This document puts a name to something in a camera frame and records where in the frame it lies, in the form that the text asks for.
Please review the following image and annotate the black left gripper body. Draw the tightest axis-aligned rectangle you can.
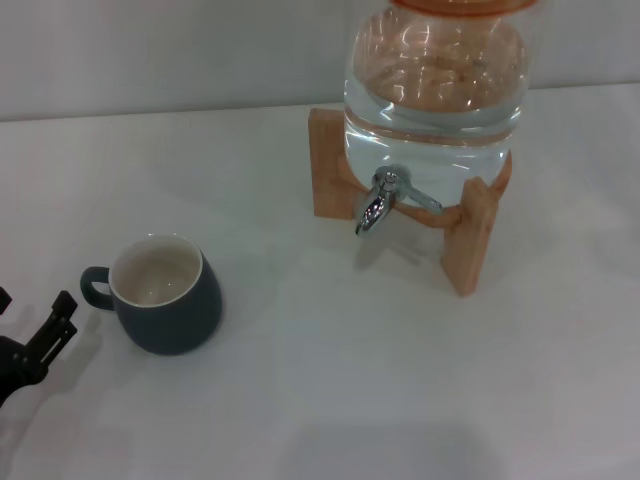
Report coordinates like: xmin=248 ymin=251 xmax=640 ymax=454
xmin=0 ymin=334 xmax=42 ymax=407

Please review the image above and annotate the dark grey ceramic mug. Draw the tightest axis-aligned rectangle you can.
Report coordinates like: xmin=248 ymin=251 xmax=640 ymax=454
xmin=79 ymin=232 xmax=224 ymax=357

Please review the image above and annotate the chrome faucet tap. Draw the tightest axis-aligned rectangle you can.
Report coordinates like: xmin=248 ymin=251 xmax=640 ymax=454
xmin=353 ymin=164 xmax=444 ymax=237

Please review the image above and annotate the wooden dispenser stand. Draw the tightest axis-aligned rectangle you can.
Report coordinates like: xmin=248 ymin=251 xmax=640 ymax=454
xmin=307 ymin=107 xmax=515 ymax=299

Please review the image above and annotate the glass water dispenser jar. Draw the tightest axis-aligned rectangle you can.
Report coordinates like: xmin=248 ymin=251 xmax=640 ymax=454
xmin=342 ymin=3 xmax=531 ymax=209

